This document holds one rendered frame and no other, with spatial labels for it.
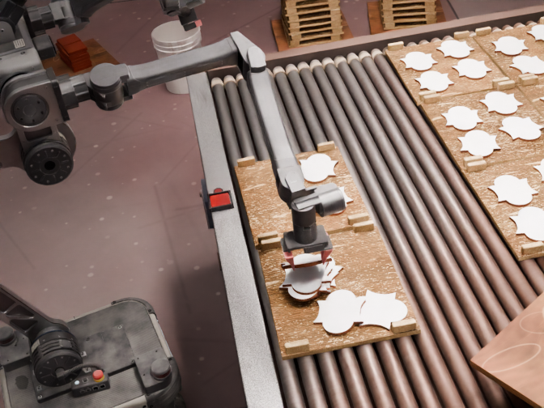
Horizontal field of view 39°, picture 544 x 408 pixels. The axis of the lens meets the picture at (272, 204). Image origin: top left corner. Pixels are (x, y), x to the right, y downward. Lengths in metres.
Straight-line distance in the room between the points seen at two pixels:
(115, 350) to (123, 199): 1.31
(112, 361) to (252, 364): 1.08
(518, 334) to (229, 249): 0.86
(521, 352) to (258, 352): 0.63
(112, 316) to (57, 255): 0.84
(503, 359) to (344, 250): 0.60
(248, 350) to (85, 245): 2.02
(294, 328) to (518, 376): 0.56
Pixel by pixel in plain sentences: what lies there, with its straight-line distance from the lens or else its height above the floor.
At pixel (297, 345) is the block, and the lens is 1.89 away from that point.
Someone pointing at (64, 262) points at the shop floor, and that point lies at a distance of 3.80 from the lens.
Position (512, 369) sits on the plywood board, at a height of 1.04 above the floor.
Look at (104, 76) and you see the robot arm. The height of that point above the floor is 1.49.
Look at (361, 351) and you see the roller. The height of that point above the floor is 0.91.
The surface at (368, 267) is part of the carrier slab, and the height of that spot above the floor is 0.94.
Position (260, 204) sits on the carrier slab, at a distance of 2.34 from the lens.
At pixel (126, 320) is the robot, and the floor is 0.24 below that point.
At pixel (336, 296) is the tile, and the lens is 2.00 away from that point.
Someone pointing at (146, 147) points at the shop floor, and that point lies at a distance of 4.44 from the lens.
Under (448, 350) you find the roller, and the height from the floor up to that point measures 0.92.
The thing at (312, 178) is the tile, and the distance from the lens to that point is 2.40.
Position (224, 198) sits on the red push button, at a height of 0.93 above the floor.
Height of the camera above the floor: 2.38
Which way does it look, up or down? 38 degrees down
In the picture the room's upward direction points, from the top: 8 degrees counter-clockwise
